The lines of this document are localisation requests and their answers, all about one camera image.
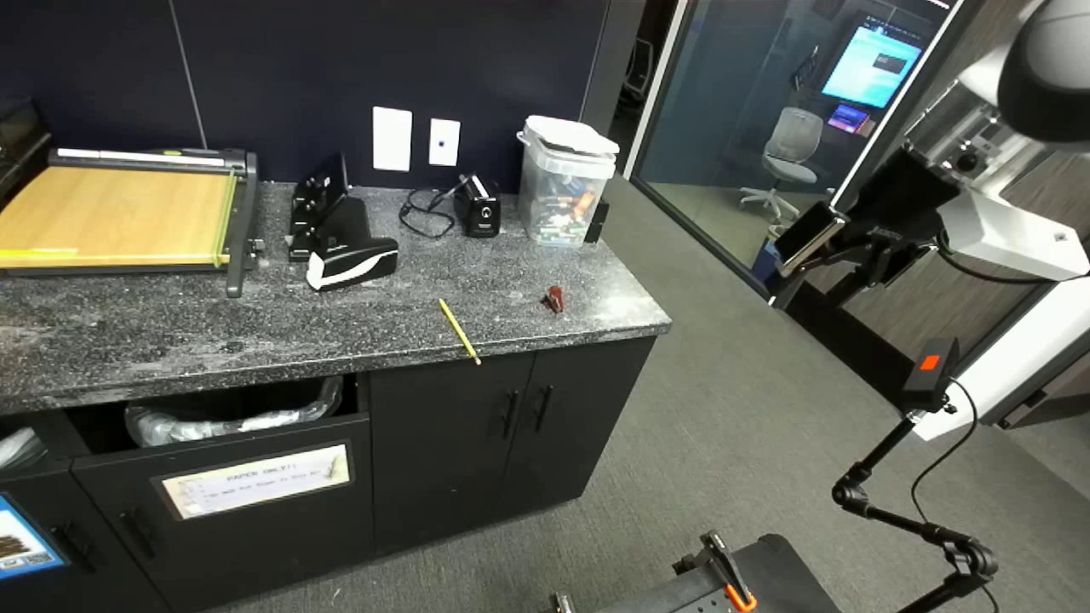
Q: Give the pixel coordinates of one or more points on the white wall outlet plate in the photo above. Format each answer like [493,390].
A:
[443,140]

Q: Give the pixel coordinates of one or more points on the dark red staple remover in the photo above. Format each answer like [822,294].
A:
[556,297]

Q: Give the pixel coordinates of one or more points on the white label on drawer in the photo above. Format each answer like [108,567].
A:
[256,483]

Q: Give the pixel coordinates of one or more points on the black cart with orange clamp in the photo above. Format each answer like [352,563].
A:
[764,578]

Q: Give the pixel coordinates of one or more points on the black white electric stapler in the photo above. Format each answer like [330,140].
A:
[346,249]

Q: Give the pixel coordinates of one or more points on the grey office chair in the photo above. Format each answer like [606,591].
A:
[787,163]

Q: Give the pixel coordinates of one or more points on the white wall switch plate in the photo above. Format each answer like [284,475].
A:
[390,138]

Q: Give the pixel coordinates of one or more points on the wooden paper cutter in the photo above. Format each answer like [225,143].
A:
[135,213]

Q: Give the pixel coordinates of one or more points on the trash bin with clear liner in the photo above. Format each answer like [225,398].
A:
[230,412]

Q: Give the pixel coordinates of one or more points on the blue sticker on cabinet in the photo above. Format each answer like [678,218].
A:
[23,546]

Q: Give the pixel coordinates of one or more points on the black cabinet with doors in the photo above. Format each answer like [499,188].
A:
[434,450]

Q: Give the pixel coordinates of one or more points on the lit computer monitor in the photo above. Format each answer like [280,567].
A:
[869,71]

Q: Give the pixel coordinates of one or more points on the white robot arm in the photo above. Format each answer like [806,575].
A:
[994,123]

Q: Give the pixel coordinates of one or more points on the yellow pencil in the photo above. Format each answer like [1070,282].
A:
[459,330]

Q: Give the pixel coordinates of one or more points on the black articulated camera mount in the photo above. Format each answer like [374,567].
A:
[971,563]

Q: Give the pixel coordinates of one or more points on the clear plastic container with lid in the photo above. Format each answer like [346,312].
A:
[562,175]

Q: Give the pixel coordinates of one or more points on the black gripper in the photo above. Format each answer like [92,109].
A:
[885,234]

